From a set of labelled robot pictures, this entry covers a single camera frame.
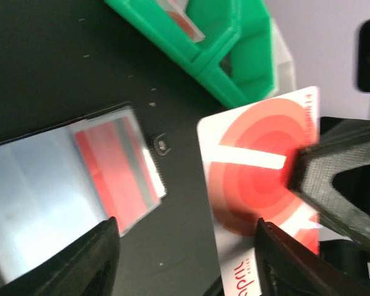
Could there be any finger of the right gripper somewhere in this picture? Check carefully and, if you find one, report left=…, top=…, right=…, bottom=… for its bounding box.
left=288, top=119, right=370, bottom=244

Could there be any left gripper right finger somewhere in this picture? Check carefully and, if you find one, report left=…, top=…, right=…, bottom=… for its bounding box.
left=254, top=218, right=370, bottom=295

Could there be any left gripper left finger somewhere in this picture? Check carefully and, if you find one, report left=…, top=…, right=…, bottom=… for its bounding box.
left=0, top=217, right=120, bottom=296

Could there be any black leather card holder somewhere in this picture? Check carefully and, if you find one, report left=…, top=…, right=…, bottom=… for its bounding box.
left=0, top=104, right=163, bottom=287

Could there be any red white card stack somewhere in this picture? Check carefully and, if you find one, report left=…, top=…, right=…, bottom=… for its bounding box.
left=155, top=0, right=205, bottom=43

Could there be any white bin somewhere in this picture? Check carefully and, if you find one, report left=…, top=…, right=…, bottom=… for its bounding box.
left=268, top=18, right=296, bottom=97

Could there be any green bin middle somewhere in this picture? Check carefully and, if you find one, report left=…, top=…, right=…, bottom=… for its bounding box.
left=197, top=1, right=276, bottom=109

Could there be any green bin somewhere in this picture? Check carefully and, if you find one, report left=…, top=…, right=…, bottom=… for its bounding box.
left=105, top=1, right=241, bottom=75
left=197, top=1, right=276, bottom=109

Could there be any green bin left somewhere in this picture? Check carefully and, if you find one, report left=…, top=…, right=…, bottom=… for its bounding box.
left=105, top=1, right=241, bottom=75

